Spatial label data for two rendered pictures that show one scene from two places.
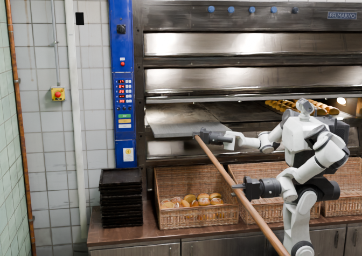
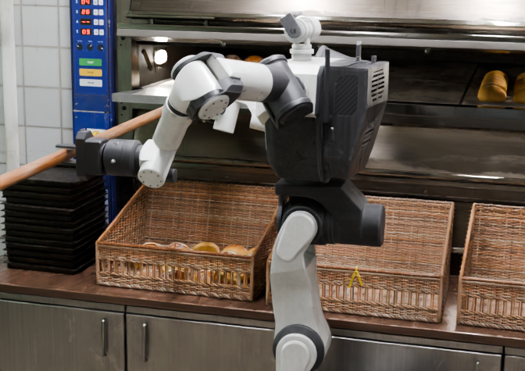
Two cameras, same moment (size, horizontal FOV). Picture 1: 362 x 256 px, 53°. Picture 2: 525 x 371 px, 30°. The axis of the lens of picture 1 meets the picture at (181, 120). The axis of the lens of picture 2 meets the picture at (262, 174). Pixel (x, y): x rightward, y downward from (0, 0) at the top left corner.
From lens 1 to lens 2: 169 cm
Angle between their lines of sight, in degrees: 23
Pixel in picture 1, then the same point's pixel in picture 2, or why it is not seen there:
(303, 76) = not seen: outside the picture
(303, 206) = (284, 242)
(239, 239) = (244, 332)
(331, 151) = (186, 81)
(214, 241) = (191, 326)
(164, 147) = not seen: hidden behind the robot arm
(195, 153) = (231, 156)
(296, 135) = not seen: hidden behind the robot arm
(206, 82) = (255, 1)
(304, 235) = (301, 312)
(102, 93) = (54, 15)
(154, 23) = not seen: outside the picture
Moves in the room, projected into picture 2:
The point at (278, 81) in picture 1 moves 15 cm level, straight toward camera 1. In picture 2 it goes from (419, 7) to (396, 8)
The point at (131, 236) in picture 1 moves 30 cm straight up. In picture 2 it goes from (37, 284) to (34, 197)
